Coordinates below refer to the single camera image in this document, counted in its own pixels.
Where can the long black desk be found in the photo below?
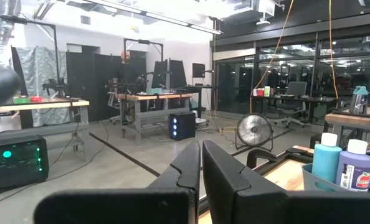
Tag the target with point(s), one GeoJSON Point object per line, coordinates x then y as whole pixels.
{"type": "Point", "coordinates": [297, 99]}

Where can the red tray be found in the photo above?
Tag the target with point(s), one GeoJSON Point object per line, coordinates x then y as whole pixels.
{"type": "Point", "coordinates": [36, 99]}

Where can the small black monitor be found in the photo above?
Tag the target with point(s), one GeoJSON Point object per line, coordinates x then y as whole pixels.
{"type": "Point", "coordinates": [198, 70]}

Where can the red container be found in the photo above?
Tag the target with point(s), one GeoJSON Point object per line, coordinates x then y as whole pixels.
{"type": "Point", "coordinates": [259, 92]}

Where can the black computer tower blue lights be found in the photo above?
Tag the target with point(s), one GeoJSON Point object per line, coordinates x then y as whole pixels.
{"type": "Point", "coordinates": [182, 126]}

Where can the green and white container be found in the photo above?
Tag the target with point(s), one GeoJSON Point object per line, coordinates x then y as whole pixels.
{"type": "Point", "coordinates": [267, 91]}

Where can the steel water bottle teal lid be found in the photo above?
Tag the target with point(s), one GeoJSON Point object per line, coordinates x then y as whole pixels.
{"type": "Point", "coordinates": [358, 101]}

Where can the black tall stand frame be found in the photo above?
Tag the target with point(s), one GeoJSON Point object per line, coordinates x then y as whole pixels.
{"type": "Point", "coordinates": [56, 46]}

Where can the black monitors seen from behind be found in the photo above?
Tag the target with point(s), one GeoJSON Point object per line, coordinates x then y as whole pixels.
{"type": "Point", "coordinates": [169, 74]}

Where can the black partition panel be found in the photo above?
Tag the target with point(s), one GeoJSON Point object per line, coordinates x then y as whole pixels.
{"type": "Point", "coordinates": [79, 84]}

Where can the black overhead frame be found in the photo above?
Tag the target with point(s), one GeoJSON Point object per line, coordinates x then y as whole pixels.
{"type": "Point", "coordinates": [143, 41]}

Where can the black background robot arm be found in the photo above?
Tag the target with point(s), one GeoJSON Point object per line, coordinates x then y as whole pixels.
{"type": "Point", "coordinates": [52, 87]}

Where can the paint bottle with apple label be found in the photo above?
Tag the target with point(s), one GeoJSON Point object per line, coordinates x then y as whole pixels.
{"type": "Point", "coordinates": [354, 165]}

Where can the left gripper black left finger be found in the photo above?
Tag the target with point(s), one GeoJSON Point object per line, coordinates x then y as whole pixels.
{"type": "Point", "coordinates": [172, 202]}

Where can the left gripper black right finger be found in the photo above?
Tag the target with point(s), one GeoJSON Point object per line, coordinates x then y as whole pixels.
{"type": "Point", "coordinates": [241, 202]}

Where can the black computer tower green lights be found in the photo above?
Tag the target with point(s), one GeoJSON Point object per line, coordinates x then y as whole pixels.
{"type": "Point", "coordinates": [17, 165]}

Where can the grey plastic bin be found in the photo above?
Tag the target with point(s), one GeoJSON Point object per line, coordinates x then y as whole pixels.
{"type": "Point", "coordinates": [308, 177]}

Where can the grey-green tarp curtain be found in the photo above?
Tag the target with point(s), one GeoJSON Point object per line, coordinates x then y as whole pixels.
{"type": "Point", "coordinates": [38, 71]}

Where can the green tray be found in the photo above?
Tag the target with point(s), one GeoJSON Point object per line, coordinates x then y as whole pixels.
{"type": "Point", "coordinates": [21, 100]}

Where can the slanted ceiling light strip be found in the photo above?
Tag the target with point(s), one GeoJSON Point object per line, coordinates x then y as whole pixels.
{"type": "Point", "coordinates": [172, 19]}

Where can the grey office chair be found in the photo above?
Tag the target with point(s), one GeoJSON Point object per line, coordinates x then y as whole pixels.
{"type": "Point", "coordinates": [292, 99]}

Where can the round black floor fan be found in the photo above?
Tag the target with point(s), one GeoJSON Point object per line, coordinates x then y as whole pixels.
{"type": "Point", "coordinates": [254, 130]}

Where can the wooden-top desk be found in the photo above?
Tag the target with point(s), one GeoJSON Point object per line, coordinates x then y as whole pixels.
{"type": "Point", "coordinates": [353, 119]}

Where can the wooden-top grey workbench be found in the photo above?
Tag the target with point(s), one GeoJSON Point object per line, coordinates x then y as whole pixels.
{"type": "Point", "coordinates": [48, 104]}
{"type": "Point", "coordinates": [154, 97]}

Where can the small teal paint bottle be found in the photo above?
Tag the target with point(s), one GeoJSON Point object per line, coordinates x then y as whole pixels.
{"type": "Point", "coordinates": [325, 161]}

